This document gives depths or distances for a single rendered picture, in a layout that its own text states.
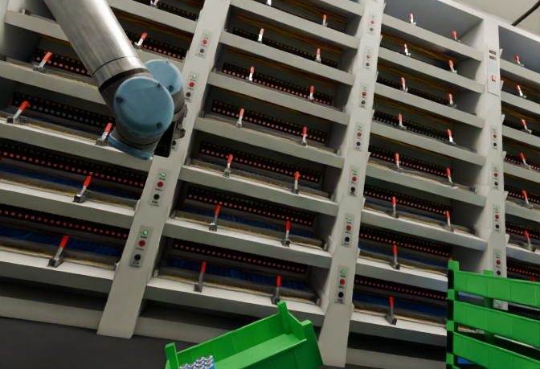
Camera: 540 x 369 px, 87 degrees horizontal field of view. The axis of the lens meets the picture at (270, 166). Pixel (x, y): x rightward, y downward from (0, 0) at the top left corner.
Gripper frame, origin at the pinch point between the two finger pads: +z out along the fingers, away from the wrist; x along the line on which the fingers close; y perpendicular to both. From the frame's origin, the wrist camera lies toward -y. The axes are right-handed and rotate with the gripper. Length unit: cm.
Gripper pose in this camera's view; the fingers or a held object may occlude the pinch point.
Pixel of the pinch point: (172, 138)
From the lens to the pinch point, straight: 100.6
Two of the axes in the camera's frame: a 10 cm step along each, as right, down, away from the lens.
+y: 1.9, -9.4, 2.8
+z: -2.3, 2.3, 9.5
